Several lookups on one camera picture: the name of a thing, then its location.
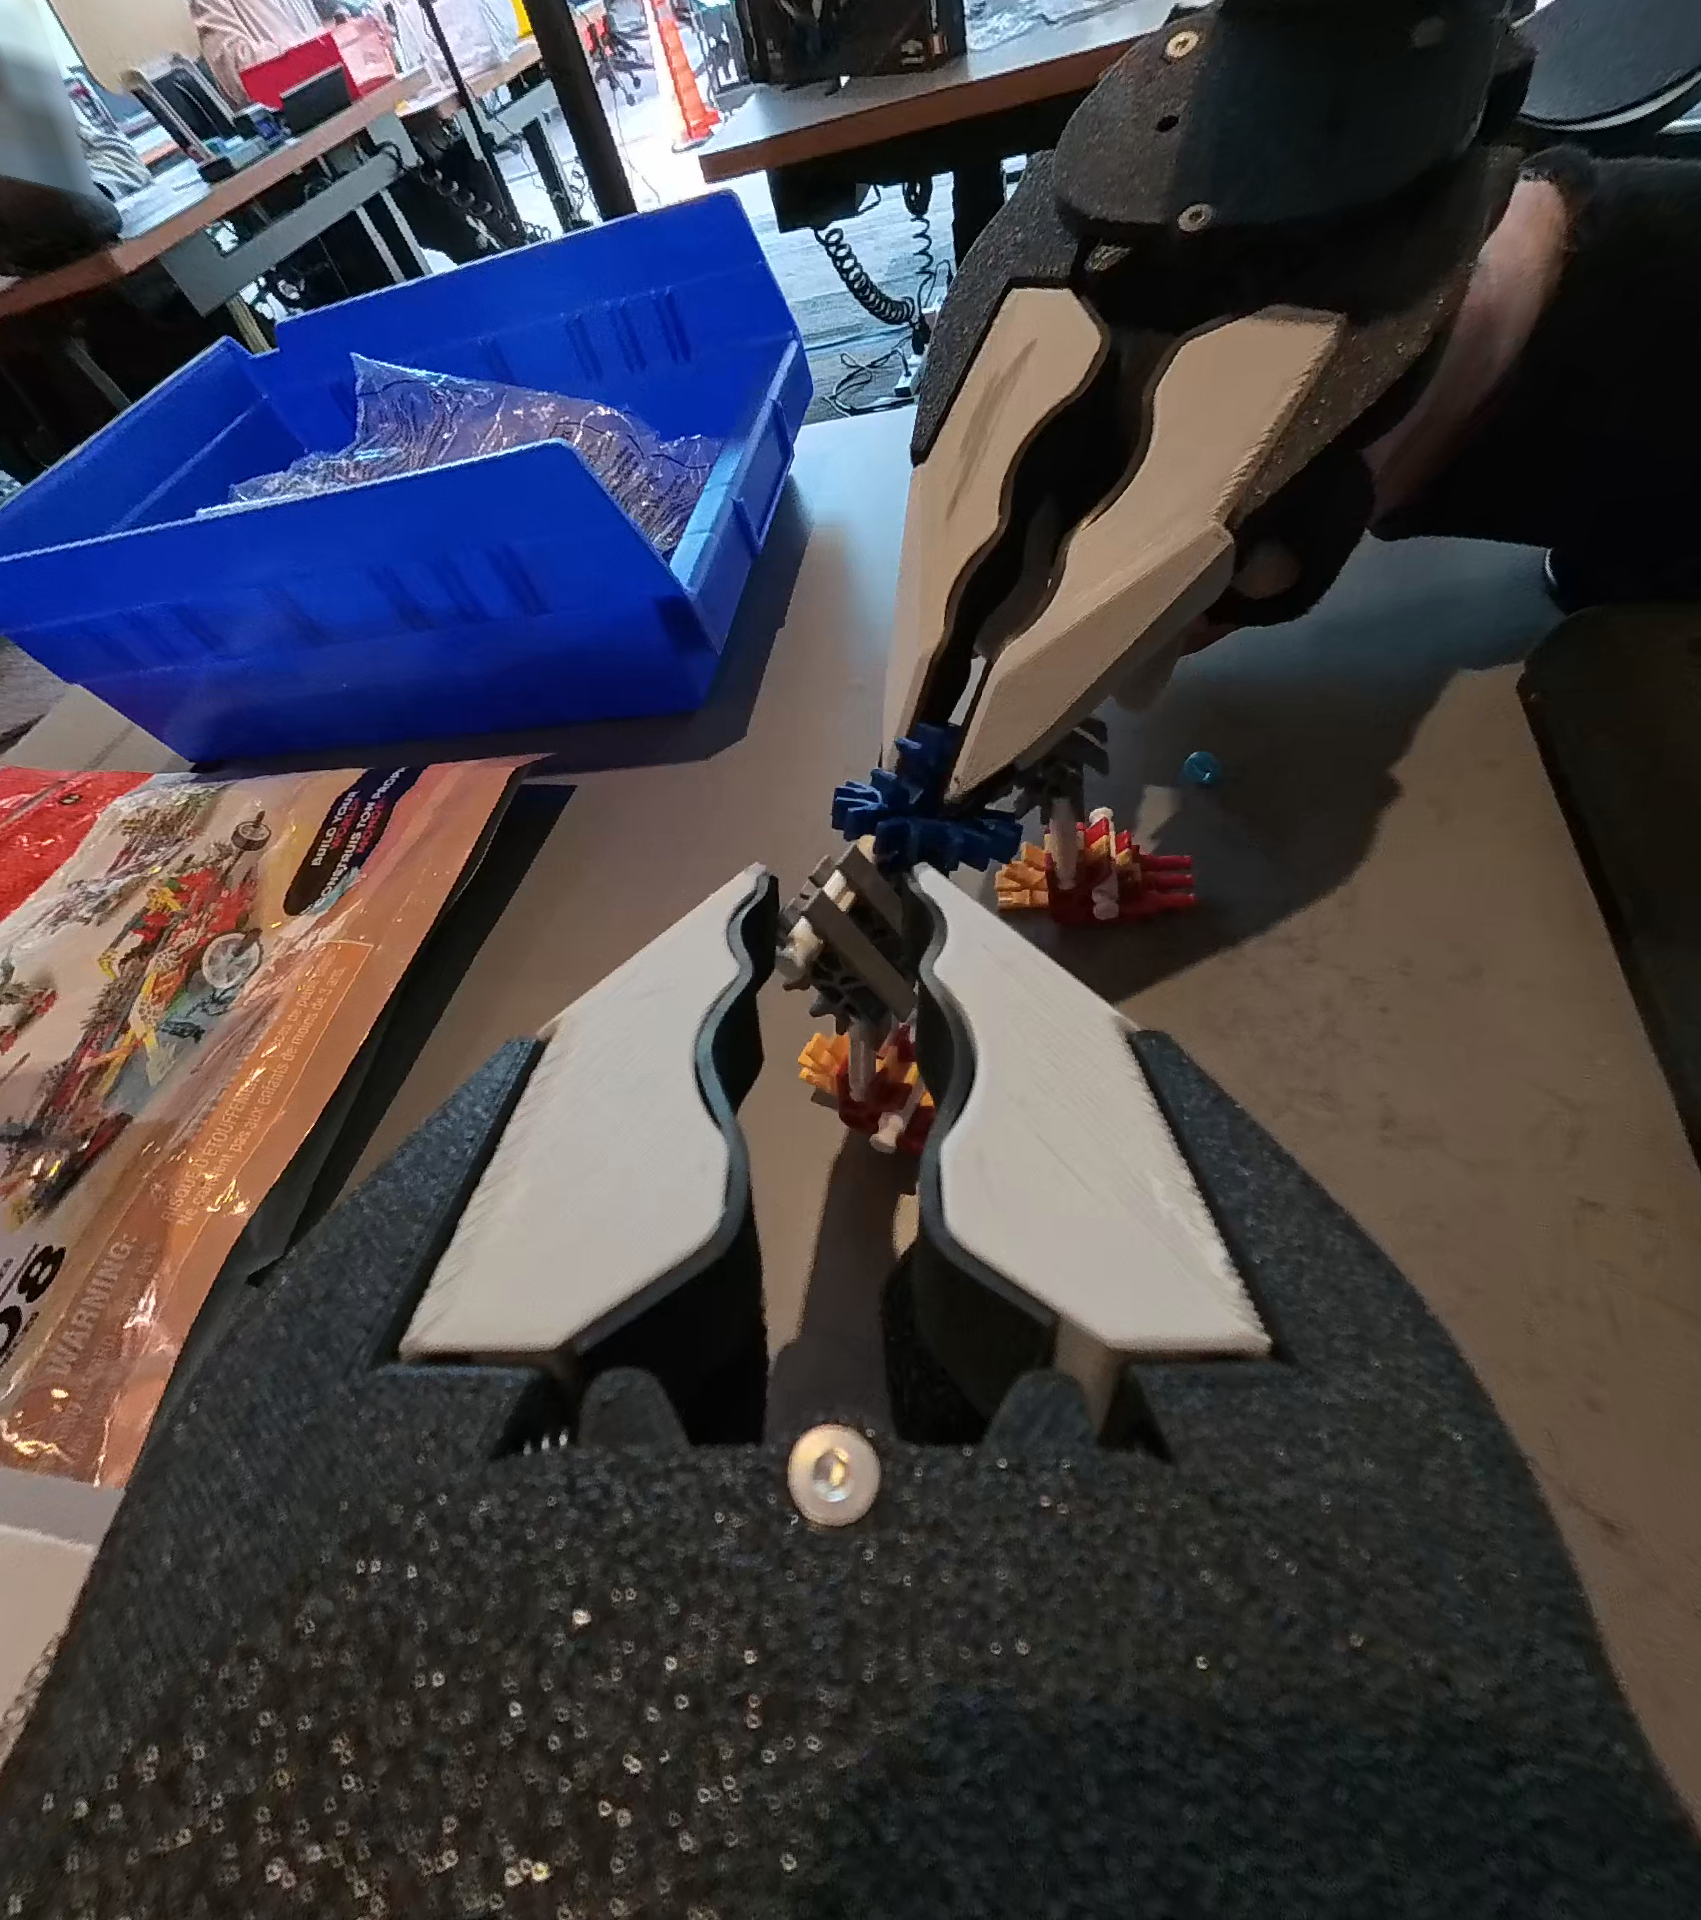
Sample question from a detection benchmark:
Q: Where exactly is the black printed box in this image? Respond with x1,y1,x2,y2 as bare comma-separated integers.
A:
734,0,969,84

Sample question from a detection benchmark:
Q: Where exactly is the red box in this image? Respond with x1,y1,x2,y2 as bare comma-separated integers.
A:
238,31,387,107

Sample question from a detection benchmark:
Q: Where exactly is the dark round bag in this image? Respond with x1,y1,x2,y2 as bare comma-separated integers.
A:
0,167,124,280

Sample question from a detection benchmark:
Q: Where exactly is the black coiled cable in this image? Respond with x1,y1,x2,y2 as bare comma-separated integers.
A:
817,180,943,323

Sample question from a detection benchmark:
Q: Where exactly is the blue plastic bin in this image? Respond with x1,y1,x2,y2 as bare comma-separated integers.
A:
0,190,817,769

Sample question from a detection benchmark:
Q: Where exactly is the printed toy set bag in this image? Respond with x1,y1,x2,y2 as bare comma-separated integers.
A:
0,755,536,1490

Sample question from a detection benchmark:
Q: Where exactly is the blue snowflake toy connector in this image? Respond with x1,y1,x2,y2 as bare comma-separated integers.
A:
833,722,1020,870

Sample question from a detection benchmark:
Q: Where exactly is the person's right hand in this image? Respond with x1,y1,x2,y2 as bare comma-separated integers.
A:
1366,149,1576,534

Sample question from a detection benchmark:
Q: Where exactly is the person's right forearm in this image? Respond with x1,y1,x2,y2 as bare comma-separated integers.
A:
1375,142,1701,609

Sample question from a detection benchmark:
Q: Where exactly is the wooden desk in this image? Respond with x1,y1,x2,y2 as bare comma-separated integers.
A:
696,0,1183,234

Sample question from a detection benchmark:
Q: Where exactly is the long wooden table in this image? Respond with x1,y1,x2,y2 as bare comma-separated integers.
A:
0,66,553,361

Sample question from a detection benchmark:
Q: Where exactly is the grey and red toy model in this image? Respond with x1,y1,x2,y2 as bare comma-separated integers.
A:
775,750,1197,1158

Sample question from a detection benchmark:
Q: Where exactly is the black steel column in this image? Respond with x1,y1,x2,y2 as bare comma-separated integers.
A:
527,0,639,220

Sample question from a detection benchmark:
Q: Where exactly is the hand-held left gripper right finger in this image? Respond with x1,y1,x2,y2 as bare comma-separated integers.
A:
886,864,1274,1448

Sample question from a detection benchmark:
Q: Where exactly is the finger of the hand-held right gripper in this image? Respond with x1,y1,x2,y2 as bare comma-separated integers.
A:
880,281,1136,751
941,306,1350,804

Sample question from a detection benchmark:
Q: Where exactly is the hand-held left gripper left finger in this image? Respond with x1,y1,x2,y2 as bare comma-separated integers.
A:
401,862,783,1448

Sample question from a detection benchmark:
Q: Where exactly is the black perforated board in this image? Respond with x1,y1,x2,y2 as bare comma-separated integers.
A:
1517,599,1701,1442

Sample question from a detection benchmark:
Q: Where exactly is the clear plastic bag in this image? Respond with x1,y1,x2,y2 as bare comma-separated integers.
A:
196,352,725,563

